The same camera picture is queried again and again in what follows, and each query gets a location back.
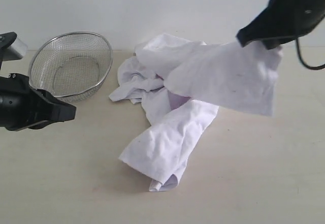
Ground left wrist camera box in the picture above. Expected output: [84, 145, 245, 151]
[0, 31, 27, 66]

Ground metal wire mesh basket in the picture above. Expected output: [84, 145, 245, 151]
[28, 31, 113, 103]

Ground white t-shirt red lettering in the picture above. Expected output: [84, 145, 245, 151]
[109, 34, 283, 192]

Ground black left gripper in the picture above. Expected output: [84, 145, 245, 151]
[1, 73, 77, 132]

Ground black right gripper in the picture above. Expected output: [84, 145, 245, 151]
[236, 0, 324, 50]

